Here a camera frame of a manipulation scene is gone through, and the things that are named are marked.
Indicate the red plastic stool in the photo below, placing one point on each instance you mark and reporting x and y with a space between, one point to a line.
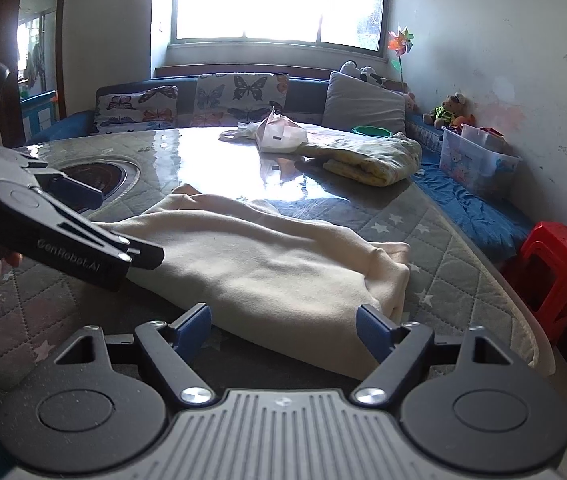
548 270

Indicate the white crumpled cloth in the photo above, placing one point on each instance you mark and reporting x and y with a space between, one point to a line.
241 134

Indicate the grey cushion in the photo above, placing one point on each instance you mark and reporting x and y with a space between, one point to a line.
363 105

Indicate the grey quilted star table cover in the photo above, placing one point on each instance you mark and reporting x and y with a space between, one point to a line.
438 240

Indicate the colourful pinwheel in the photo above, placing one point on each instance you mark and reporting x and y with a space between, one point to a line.
401 42

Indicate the cream garment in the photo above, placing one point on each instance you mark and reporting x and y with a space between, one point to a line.
263 270

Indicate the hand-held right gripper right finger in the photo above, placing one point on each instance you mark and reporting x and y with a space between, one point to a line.
371 332

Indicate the butterfly print cushion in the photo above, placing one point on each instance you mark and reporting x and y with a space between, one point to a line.
241 97
136 107

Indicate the small translucent storage box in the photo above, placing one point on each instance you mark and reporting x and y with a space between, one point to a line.
478 139

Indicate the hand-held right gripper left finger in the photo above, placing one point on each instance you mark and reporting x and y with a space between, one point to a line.
194 327

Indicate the blue corner sofa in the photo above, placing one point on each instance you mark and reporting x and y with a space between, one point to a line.
468 210

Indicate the teddy bear in yellow vest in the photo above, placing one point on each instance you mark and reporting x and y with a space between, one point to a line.
447 110

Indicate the pink plush toy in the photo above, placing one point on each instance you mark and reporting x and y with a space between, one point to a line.
409 101

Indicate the black white plush toy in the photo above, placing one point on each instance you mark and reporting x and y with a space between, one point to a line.
374 77

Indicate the window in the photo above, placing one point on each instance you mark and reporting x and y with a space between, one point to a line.
263 0

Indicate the green plastic basin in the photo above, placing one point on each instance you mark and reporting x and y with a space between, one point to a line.
373 131

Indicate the round built-in table burner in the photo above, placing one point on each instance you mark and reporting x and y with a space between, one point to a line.
108 175

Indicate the clear printed storage box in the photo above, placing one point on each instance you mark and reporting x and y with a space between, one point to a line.
468 170

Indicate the orange plush toy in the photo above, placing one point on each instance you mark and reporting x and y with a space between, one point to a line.
466 120

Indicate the folded yellow floral blanket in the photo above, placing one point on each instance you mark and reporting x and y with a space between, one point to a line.
368 160

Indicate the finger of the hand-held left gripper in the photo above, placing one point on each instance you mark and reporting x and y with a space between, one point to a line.
146 257
75 191

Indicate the brown door frame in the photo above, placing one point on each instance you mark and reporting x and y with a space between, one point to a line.
5 35

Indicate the pink white plastic bag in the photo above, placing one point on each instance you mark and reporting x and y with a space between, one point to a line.
281 135

